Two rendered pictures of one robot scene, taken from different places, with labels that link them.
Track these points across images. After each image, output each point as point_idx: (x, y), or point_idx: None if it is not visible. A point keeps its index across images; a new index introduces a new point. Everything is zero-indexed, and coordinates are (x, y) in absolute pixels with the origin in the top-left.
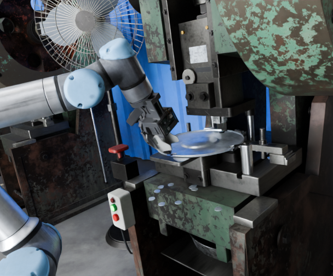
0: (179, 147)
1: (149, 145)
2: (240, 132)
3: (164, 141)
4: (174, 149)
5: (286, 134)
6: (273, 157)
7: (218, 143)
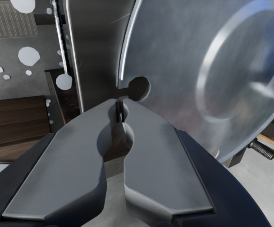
0: (204, 42)
1: (12, 162)
2: None
3: (129, 144)
4: (182, 46)
5: None
6: (216, 152)
7: (232, 118)
